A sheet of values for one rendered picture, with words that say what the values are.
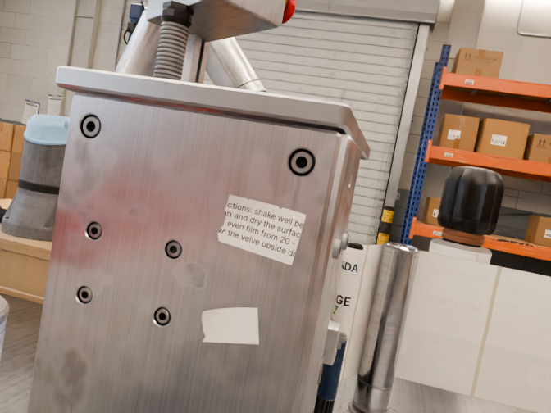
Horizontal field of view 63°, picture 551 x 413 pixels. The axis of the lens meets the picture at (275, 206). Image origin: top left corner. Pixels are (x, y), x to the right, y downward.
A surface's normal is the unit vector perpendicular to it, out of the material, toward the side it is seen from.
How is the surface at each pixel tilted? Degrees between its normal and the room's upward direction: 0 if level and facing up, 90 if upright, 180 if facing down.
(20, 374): 0
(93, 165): 90
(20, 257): 90
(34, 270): 90
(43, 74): 90
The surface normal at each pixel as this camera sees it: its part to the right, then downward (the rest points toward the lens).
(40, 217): 0.28, -0.19
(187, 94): -0.25, 0.03
